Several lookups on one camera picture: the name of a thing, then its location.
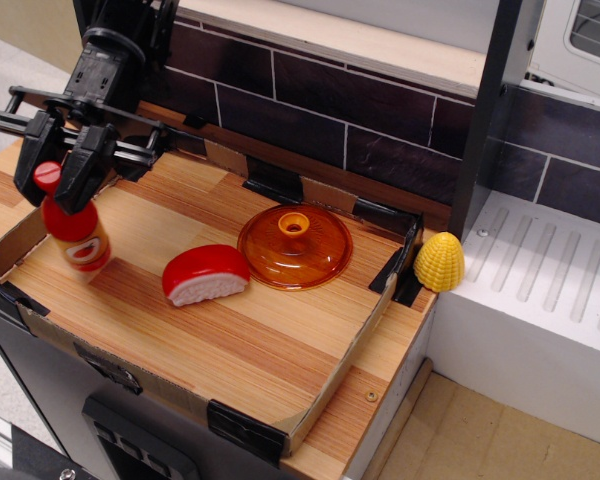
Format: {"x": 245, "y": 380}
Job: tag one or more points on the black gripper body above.
{"x": 104, "y": 88}

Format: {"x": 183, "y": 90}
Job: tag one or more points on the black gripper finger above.
{"x": 86, "y": 167}
{"x": 40, "y": 144}

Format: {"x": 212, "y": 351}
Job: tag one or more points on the red hot sauce bottle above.
{"x": 81, "y": 238}

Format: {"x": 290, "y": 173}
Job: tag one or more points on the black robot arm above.
{"x": 126, "y": 14}

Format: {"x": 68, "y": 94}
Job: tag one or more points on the cardboard fence with black tape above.
{"x": 295, "y": 376}

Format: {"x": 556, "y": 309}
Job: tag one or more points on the red and white sushi toy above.
{"x": 205, "y": 273}

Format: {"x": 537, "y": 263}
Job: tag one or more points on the orange transparent pot lid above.
{"x": 295, "y": 247}

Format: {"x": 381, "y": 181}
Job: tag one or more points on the yellow corn toy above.
{"x": 440, "y": 265}

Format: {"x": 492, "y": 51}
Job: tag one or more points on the white ridged sink drainboard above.
{"x": 523, "y": 327}

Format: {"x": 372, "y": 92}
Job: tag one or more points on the white appliance with vent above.
{"x": 566, "y": 51}

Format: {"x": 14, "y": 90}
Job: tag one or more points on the black vertical post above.
{"x": 510, "y": 49}

